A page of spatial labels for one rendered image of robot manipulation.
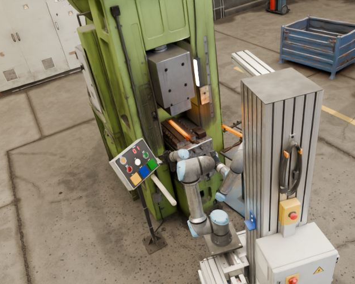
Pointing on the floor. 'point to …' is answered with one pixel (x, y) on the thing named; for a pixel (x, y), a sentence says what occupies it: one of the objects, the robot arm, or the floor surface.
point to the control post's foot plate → (154, 243)
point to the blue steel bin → (322, 43)
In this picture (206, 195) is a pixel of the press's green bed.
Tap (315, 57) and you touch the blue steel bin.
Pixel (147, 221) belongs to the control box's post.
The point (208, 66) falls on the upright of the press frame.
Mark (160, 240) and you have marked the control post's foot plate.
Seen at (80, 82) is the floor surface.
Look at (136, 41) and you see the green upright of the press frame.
